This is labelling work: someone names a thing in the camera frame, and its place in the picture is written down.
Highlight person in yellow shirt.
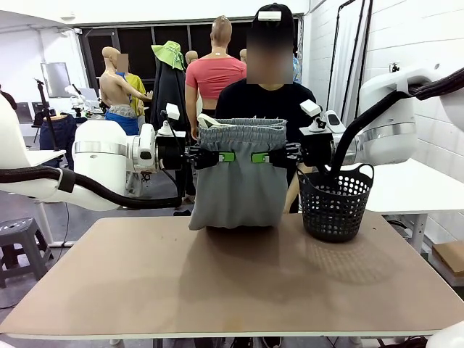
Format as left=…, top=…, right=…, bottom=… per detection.
left=117, top=53, right=154, bottom=126

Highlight black coat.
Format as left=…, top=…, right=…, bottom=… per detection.
left=151, top=61, right=190, bottom=146

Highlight black cap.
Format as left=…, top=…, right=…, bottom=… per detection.
left=254, top=3, right=295, bottom=36

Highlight grey framed board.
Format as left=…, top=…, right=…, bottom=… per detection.
left=40, top=62, right=72, bottom=99

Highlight black backdrop stand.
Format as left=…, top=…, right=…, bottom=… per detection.
left=327, top=0, right=375, bottom=114

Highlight dark blue jeans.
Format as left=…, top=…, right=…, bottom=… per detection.
left=38, top=113, right=78, bottom=170

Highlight white side table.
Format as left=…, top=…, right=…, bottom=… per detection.
left=362, top=158, right=464, bottom=254

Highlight person in black shirt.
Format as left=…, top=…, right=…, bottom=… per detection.
left=213, top=3, right=318, bottom=215

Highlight red crop top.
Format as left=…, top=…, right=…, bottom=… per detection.
left=185, top=55, right=248, bottom=100

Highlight blue and grey shorts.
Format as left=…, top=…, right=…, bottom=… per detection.
left=104, top=104, right=141, bottom=136

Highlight white curtain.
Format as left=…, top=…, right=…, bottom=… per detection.
left=330, top=3, right=369, bottom=113

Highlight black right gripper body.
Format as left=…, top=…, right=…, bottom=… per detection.
left=299, top=130, right=334, bottom=168

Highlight grey training pants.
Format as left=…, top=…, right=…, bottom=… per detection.
left=188, top=115, right=289, bottom=231

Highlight dark grey perforated plastic basket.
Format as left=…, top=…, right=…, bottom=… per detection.
left=297, top=163, right=375, bottom=244

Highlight bare-chested beige mannequin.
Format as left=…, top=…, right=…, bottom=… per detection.
left=99, top=46, right=141, bottom=136

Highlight black left arm cable sleeve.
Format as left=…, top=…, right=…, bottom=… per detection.
left=0, top=167, right=183, bottom=210

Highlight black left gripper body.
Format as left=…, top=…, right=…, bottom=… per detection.
left=156, top=136, right=188, bottom=172

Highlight green bucket hat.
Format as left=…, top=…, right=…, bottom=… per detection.
left=151, top=40, right=187, bottom=70

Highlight brown cardboard box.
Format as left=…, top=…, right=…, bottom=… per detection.
left=431, top=240, right=464, bottom=288

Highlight white rounded robot base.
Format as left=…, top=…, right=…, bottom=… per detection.
left=425, top=321, right=464, bottom=348

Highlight black tripod stand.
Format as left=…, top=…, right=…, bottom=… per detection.
left=33, top=77, right=59, bottom=152

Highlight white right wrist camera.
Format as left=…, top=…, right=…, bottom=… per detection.
left=299, top=99, right=322, bottom=117

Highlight mannequin wearing red top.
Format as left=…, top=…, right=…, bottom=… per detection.
left=184, top=14, right=249, bottom=146

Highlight grey plastic stool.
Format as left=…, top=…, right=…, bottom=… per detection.
left=0, top=217, right=55, bottom=289

